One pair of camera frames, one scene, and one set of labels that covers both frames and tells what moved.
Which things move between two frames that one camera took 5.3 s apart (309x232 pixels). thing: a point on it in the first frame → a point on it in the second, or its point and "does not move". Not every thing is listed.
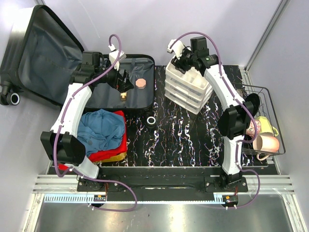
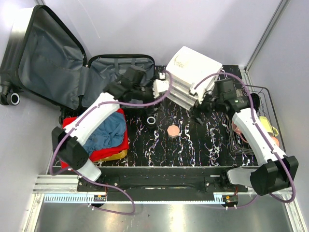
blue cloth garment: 100,130 does not move
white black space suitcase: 38,55 does not move
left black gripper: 121,85 → 151,109
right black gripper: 177,62 → 199,106
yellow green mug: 265,125 does not move
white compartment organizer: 189,89 does not move
